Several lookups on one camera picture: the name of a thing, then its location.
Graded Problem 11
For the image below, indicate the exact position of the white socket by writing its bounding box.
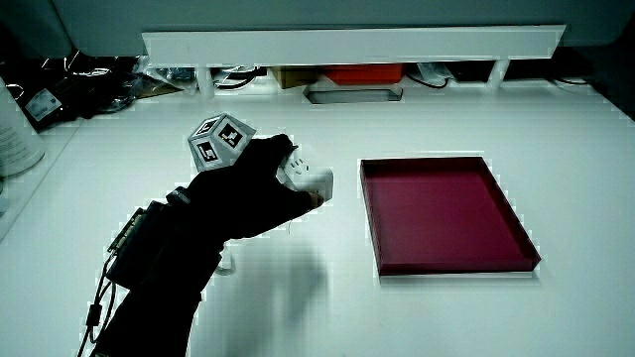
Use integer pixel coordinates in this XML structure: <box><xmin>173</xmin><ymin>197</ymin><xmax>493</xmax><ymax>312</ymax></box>
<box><xmin>275</xmin><ymin>145</ymin><xmax>334</xmax><ymax>204</ymax></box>

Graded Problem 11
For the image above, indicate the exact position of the bundle of black cables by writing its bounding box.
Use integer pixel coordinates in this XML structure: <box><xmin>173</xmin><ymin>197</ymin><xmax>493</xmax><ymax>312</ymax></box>
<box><xmin>211</xmin><ymin>65</ymin><xmax>267</xmax><ymax>91</ymax></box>

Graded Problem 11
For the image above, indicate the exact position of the flat grey tray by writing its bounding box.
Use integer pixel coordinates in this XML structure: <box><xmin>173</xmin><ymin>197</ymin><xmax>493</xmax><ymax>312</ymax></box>
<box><xmin>303</xmin><ymin>86</ymin><xmax>405</xmax><ymax>105</ymax></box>

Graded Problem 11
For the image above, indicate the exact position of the white cylindrical container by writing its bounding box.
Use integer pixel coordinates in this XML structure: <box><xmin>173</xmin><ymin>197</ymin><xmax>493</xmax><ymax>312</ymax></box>
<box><xmin>0</xmin><ymin>77</ymin><xmax>47</xmax><ymax>179</ymax></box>

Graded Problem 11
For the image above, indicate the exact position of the black wrist sensor box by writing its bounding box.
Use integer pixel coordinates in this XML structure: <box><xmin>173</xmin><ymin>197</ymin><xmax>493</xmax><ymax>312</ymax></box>
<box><xmin>105</xmin><ymin>199</ymin><xmax>173</xmax><ymax>292</ymax></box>

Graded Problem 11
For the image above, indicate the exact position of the dark red square tray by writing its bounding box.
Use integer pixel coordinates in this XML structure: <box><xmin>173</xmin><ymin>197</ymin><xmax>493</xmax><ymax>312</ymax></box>
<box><xmin>359</xmin><ymin>156</ymin><xmax>543</xmax><ymax>278</ymax></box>

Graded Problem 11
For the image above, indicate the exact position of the person's left forearm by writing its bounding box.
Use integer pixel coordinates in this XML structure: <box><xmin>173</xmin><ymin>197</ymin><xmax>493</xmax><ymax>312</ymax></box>
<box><xmin>91</xmin><ymin>190</ymin><xmax>224</xmax><ymax>357</ymax></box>

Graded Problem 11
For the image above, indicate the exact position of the orange box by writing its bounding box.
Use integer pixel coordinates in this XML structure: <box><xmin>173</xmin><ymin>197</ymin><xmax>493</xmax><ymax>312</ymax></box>
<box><xmin>322</xmin><ymin>63</ymin><xmax>405</xmax><ymax>86</ymax></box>

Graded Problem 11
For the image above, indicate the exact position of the black glove cable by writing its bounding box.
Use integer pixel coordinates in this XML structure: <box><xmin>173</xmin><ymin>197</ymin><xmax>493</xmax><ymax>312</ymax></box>
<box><xmin>74</xmin><ymin>252</ymin><xmax>118</xmax><ymax>357</ymax></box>

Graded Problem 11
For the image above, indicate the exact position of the brown cardboard box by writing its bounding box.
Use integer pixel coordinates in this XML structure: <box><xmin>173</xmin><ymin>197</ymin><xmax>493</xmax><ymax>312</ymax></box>
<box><xmin>270</xmin><ymin>66</ymin><xmax>324</xmax><ymax>90</ymax></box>

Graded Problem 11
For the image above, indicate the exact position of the clear plastic bag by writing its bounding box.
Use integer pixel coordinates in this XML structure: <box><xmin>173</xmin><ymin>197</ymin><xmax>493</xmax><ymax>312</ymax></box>
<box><xmin>415</xmin><ymin>62</ymin><xmax>456</xmax><ymax>84</ymax></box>

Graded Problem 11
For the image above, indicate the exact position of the pile of black bags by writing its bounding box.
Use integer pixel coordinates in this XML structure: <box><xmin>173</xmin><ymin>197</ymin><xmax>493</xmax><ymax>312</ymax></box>
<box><xmin>0</xmin><ymin>48</ymin><xmax>153</xmax><ymax>133</ymax></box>

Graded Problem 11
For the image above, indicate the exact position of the person's left hand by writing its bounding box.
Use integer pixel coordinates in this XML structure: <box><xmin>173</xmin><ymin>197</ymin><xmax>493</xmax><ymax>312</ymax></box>
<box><xmin>173</xmin><ymin>112</ymin><xmax>325</xmax><ymax>242</ymax></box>

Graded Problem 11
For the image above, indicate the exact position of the white shelf riser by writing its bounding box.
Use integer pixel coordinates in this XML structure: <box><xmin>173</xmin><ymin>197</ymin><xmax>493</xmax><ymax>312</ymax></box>
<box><xmin>141</xmin><ymin>24</ymin><xmax>568</xmax><ymax>99</ymax></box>

